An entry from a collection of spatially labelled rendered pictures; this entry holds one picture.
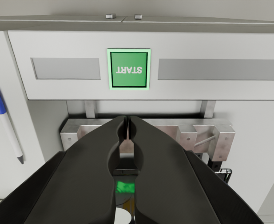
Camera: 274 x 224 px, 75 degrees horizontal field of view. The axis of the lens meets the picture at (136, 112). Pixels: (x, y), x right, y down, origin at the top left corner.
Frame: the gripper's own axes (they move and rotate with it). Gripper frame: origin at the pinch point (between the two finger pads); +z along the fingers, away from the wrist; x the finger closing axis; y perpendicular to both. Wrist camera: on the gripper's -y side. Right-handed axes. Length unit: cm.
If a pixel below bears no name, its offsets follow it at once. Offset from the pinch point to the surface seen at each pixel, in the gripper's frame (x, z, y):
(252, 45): 15.9, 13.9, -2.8
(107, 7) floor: -14, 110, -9
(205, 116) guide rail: 17.2, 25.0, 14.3
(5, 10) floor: -72, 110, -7
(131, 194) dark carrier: 0.0, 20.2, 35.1
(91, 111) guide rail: -8.7, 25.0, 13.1
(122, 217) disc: -2.4, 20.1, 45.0
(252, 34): 15.5, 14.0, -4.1
